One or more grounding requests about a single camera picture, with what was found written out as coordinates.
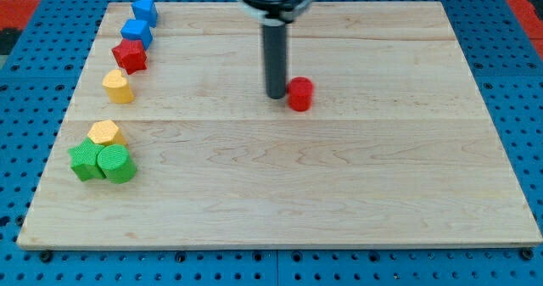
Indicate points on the red star block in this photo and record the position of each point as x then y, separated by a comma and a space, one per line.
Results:
130, 55

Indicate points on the green star block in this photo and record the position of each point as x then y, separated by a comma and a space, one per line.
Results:
84, 160

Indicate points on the red cylinder block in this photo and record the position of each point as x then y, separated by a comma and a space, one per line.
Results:
300, 93

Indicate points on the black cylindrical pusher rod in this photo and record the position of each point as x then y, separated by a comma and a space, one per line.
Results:
275, 53

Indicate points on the wooden board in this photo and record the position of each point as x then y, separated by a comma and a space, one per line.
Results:
397, 151

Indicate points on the green cylinder block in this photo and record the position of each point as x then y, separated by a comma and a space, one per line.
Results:
116, 163

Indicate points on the yellow heart block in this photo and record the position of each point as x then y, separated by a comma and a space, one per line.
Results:
117, 87

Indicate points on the yellow hexagon block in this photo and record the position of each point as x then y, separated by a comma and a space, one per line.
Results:
106, 133

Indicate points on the blue cube block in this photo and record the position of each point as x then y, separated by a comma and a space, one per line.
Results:
137, 30

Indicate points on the blue triangle block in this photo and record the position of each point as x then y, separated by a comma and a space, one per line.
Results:
145, 10

